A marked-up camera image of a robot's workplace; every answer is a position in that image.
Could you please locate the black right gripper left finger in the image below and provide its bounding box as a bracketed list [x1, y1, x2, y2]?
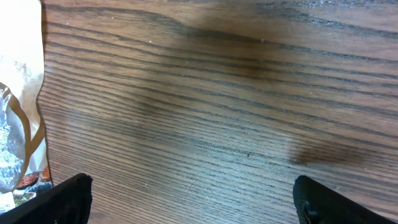
[1, 173, 93, 224]

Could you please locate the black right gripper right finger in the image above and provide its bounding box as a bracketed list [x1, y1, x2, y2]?
[293, 175, 396, 224]

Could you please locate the brown Pantree snack pouch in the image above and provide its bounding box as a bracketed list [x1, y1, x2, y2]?
[1, 0, 52, 213]

